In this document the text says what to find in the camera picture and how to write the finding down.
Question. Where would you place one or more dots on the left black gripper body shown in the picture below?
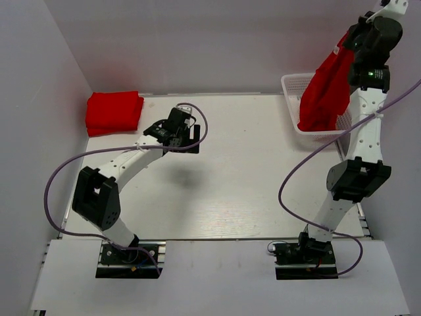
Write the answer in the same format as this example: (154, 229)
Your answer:
(183, 136)

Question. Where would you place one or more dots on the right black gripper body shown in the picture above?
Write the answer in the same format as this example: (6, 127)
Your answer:
(354, 39)

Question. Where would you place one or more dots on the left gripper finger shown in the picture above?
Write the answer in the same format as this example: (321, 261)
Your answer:
(196, 132)
(187, 146)

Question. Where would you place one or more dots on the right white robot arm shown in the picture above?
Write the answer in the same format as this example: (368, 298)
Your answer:
(362, 172)

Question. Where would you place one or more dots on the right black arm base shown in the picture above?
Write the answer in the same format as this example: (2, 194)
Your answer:
(293, 264)

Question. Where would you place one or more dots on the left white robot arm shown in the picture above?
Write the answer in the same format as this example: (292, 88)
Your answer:
(97, 194)

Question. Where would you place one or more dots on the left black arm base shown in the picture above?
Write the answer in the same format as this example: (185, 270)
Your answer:
(120, 264)

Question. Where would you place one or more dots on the folded red t shirt stack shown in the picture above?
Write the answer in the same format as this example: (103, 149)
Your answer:
(110, 113)

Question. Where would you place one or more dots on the white plastic basket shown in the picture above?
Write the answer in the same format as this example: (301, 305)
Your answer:
(294, 86)

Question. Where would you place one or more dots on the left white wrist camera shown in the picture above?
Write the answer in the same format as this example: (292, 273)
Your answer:
(185, 108)

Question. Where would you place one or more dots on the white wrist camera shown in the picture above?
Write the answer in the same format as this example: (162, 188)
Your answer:
(393, 9)
(185, 108)

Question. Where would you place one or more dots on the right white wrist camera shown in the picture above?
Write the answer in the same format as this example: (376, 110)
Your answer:
(393, 9)

